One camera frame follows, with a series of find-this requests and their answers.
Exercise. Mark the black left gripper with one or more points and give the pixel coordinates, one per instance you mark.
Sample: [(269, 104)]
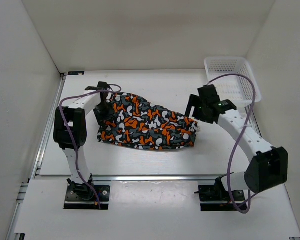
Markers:
[(109, 116)]

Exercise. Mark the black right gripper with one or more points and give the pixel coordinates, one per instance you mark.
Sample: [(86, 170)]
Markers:
[(192, 101)]

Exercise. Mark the orange camouflage shorts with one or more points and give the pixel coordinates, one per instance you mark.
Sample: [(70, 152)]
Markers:
[(139, 124)]

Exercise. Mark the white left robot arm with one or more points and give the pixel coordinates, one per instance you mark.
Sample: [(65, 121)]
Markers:
[(70, 133)]

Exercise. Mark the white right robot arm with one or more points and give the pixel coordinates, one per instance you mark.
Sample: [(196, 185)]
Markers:
[(268, 165)]

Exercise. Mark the white plastic basket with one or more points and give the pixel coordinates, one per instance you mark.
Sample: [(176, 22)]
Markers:
[(234, 88)]

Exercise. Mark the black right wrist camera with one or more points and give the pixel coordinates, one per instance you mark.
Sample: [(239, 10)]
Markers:
[(208, 94)]

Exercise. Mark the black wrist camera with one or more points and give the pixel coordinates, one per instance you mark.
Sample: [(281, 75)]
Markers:
[(208, 94), (100, 87)]

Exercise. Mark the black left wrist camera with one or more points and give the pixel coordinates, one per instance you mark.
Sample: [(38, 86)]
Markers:
[(100, 87)]

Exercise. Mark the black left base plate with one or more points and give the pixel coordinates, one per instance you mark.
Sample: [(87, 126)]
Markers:
[(73, 201)]

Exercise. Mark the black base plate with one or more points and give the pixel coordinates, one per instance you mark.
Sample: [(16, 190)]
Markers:
[(73, 201), (212, 201)]

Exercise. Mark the aluminium table frame rail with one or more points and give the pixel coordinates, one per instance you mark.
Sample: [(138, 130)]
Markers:
[(153, 196)]

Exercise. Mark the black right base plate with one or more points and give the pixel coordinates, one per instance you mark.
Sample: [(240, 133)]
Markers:
[(212, 201)]

